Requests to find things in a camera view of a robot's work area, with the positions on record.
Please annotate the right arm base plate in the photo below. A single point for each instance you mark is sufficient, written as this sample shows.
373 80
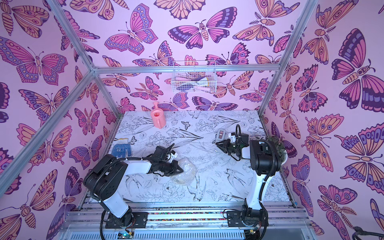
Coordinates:
252 218

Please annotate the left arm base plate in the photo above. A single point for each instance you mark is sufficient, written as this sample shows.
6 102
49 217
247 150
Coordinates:
135 220

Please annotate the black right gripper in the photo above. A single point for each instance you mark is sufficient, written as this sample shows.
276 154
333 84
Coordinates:
229 145

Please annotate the clear bubble wrap sheet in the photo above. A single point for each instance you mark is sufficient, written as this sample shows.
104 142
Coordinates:
188 174

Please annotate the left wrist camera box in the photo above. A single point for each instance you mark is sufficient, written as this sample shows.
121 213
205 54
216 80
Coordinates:
165 153

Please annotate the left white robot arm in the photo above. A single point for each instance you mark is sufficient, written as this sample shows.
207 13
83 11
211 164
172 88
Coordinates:
104 179

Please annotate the pink plastic watering can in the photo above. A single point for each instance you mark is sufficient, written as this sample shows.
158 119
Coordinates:
158 116

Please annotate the green potted plant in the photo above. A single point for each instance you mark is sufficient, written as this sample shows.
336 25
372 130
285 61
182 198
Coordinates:
281 150

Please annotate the aluminium frame post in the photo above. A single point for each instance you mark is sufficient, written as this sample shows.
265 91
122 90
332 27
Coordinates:
67 27

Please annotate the blue dotted work glove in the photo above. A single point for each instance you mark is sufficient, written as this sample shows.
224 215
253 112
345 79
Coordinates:
121 149

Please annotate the white wire wall basket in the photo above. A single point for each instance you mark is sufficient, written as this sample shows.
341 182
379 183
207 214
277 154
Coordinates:
194 76

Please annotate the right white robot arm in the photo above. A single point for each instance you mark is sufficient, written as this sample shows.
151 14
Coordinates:
265 163

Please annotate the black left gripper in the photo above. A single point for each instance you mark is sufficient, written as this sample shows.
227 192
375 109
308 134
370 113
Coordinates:
174 167

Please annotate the tape dispenser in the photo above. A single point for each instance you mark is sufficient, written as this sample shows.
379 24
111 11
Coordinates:
221 135

